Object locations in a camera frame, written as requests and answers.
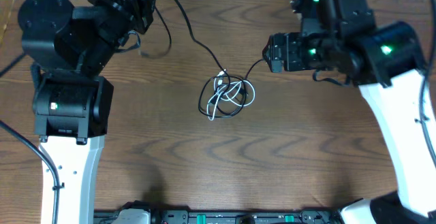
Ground white USB cable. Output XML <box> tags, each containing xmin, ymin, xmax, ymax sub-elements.
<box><xmin>206</xmin><ymin>69</ymin><xmax>256</xmax><ymax>122</ymax></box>

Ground black USB cable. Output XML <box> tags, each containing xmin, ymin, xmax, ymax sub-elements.
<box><xmin>198</xmin><ymin>57</ymin><xmax>266</xmax><ymax>119</ymax></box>

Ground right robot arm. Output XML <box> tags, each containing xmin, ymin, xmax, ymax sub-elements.
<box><xmin>262</xmin><ymin>0</ymin><xmax>435</xmax><ymax>223</ymax></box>

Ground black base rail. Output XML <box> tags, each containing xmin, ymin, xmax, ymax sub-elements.
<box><xmin>93</xmin><ymin>200</ymin><xmax>343</xmax><ymax>224</ymax></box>

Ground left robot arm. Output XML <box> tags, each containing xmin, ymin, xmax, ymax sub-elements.
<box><xmin>18</xmin><ymin>0</ymin><xmax>156</xmax><ymax>223</ymax></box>

